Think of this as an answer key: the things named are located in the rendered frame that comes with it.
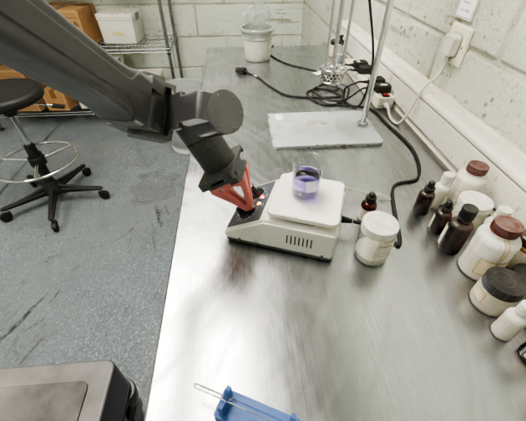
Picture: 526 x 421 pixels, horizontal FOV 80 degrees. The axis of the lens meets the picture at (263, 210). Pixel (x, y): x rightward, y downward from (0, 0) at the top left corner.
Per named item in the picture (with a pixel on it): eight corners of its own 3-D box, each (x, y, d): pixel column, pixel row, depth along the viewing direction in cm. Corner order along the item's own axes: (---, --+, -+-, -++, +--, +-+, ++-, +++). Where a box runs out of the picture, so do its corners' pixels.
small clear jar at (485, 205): (473, 217, 64) (488, 192, 59) (482, 237, 60) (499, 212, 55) (442, 213, 65) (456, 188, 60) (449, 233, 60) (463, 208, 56)
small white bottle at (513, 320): (506, 346, 44) (537, 319, 39) (486, 330, 46) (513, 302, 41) (515, 334, 45) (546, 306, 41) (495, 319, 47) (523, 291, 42)
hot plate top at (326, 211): (265, 215, 52) (265, 212, 52) (282, 175, 61) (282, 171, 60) (337, 230, 50) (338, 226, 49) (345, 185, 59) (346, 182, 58)
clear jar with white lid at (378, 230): (346, 251, 57) (354, 220, 52) (366, 236, 60) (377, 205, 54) (372, 273, 53) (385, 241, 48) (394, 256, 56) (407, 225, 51)
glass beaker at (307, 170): (326, 196, 55) (333, 158, 50) (305, 210, 53) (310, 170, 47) (301, 181, 59) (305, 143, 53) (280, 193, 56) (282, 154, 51)
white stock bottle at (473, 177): (473, 201, 67) (497, 162, 61) (470, 216, 64) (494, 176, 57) (446, 193, 70) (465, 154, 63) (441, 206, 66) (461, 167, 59)
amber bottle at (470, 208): (464, 252, 57) (490, 213, 50) (447, 257, 56) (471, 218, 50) (448, 237, 60) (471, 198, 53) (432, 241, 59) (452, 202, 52)
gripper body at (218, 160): (245, 151, 56) (223, 115, 53) (238, 180, 48) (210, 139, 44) (215, 166, 58) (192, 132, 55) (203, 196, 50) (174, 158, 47)
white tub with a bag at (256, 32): (273, 63, 134) (275, 5, 120) (240, 63, 135) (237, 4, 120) (273, 53, 145) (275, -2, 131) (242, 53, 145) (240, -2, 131)
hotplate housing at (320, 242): (225, 240, 59) (220, 209, 54) (246, 198, 68) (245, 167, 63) (345, 267, 54) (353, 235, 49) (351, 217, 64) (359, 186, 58)
